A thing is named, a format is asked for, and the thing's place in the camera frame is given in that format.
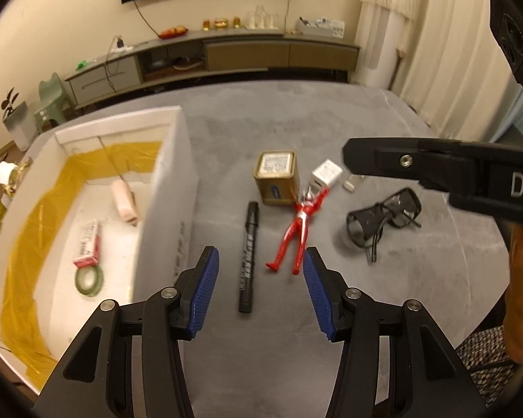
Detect white desk organiser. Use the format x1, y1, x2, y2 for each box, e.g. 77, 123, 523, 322
296, 16, 346, 39

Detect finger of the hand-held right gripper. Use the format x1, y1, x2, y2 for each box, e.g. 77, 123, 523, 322
342, 136, 495, 193

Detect red and white staples box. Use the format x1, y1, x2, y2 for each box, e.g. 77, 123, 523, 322
73, 221, 103, 269

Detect black safety glasses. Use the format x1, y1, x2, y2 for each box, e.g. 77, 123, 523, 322
346, 187, 423, 263

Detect pink plastic bottle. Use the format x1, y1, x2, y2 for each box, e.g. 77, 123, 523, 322
111, 178, 139, 227

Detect green tape roll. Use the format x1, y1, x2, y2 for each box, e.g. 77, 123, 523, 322
74, 265, 105, 297

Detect red toy figure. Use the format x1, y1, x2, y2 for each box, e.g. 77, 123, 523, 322
265, 183, 332, 275

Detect potted plant in white pot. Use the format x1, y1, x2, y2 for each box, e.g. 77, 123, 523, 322
1, 88, 31, 151

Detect black marker pen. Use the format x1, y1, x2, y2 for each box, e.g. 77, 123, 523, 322
238, 201, 261, 313

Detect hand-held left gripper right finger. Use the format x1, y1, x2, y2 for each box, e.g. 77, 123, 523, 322
303, 246, 493, 418

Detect white power strip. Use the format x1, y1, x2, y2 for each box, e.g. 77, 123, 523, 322
109, 35, 134, 53

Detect cream curtain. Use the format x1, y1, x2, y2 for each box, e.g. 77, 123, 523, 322
396, 0, 519, 140

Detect white charger plug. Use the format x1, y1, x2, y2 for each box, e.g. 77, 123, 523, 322
309, 159, 343, 191

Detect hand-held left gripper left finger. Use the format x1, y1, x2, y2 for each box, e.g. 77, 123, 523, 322
32, 245, 221, 418

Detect grey TV cabinet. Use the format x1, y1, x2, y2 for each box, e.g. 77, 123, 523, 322
65, 28, 362, 107

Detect person's right hand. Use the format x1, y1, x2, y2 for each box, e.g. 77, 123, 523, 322
503, 226, 523, 364

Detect green plastic stool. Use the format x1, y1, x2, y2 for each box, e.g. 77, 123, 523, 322
34, 72, 77, 133

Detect lace-covered white air conditioner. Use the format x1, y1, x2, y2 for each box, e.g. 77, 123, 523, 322
356, 0, 419, 88

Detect white cardboard box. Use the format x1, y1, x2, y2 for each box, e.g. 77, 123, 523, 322
0, 104, 200, 395

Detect gold square tin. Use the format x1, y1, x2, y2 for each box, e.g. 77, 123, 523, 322
253, 150, 298, 206

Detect gold roll holder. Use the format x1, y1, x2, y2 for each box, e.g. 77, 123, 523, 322
2, 159, 35, 196

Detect cluster of clear glass cups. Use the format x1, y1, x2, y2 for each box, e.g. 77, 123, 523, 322
246, 5, 280, 29

